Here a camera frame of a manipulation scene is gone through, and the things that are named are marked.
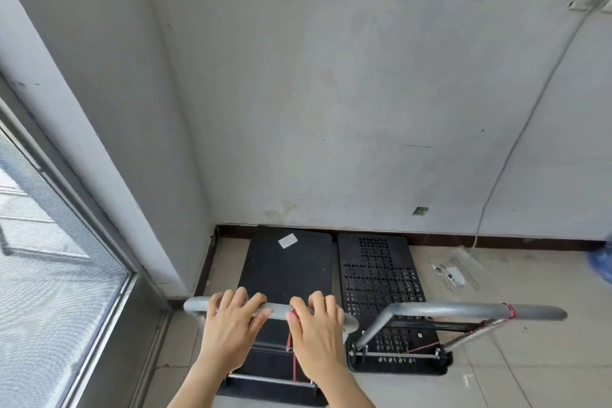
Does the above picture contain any grey framed window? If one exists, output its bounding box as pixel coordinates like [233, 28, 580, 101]
[0, 70, 173, 408]

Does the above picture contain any red cord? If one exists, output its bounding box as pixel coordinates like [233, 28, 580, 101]
[405, 303, 519, 356]
[285, 308, 301, 383]

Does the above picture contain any person's left forearm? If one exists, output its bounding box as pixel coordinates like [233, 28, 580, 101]
[166, 358, 235, 408]

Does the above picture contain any dark brown baseboard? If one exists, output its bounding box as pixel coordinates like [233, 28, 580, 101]
[193, 224, 606, 299]

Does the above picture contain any perforated black deck platform cart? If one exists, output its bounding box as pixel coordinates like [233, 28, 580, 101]
[337, 232, 568, 376]

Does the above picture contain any clear plastic bag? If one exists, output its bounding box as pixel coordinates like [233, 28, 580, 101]
[427, 245, 499, 304]

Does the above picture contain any blue plastic object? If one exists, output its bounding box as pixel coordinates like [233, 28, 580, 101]
[586, 239, 612, 285]

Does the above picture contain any person's left hand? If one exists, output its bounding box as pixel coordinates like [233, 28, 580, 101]
[197, 287, 274, 374]

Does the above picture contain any solid black deck platform cart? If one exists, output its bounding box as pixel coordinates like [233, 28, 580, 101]
[183, 225, 360, 408]

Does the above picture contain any thin white cable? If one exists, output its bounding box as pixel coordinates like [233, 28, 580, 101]
[472, 0, 604, 251]

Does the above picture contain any person's right forearm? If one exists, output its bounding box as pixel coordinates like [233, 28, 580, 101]
[308, 371, 377, 408]

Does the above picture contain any person's right hand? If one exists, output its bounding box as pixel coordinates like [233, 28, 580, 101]
[286, 291, 353, 383]

